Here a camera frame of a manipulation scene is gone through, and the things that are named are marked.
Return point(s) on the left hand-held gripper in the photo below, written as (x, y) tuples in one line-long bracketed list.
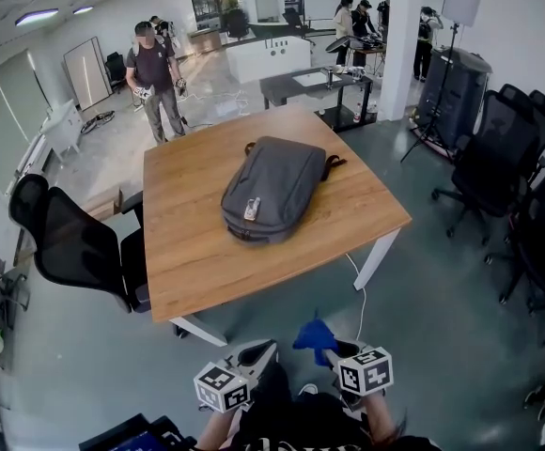
[(221, 388)]

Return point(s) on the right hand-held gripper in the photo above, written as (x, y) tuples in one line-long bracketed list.
[(366, 374)]

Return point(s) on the blue cloth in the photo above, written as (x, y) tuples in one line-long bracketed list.
[(315, 336)]

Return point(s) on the grey backpack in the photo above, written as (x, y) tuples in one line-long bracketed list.
[(277, 181)]

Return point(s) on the person's right forearm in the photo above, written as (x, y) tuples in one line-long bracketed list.
[(378, 416)]

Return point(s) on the person's left forearm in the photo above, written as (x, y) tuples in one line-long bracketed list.
[(216, 430)]

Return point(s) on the person's white shoe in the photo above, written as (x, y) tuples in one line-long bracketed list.
[(307, 389)]

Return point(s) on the white table leg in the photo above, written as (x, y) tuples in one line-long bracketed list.
[(197, 329), (376, 261)]

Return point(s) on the person's black shirt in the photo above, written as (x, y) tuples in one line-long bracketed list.
[(291, 421)]

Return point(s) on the black tablet blue screen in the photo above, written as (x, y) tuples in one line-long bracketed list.
[(131, 437)]

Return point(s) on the wooden boards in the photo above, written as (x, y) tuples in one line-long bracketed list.
[(105, 205)]

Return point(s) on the white bottle red label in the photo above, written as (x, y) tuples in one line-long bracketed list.
[(358, 113)]

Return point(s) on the black light stand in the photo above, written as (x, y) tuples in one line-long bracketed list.
[(437, 106)]

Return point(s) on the black two-tier table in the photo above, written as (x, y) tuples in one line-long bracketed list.
[(282, 87)]

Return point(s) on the white tray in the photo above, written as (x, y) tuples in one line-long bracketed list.
[(310, 79)]

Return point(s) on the large black equipment case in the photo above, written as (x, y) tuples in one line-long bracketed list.
[(456, 92)]

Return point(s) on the white counter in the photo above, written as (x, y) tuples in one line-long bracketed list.
[(263, 61)]

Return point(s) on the small white cabinet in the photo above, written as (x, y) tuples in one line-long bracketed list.
[(63, 127)]

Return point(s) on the long white low shelf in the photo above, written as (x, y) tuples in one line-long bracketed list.
[(30, 158)]

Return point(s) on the small wooden work table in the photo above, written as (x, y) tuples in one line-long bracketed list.
[(369, 50)]

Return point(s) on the dark round disc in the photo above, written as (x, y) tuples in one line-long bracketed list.
[(340, 44)]

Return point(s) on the white standing panel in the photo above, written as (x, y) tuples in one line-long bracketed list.
[(87, 73)]

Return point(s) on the white whiteboard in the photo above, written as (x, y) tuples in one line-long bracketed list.
[(323, 3)]

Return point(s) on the green potted plant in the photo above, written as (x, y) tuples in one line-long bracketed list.
[(229, 5)]

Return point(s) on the white softbox panel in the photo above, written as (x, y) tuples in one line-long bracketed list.
[(462, 0)]

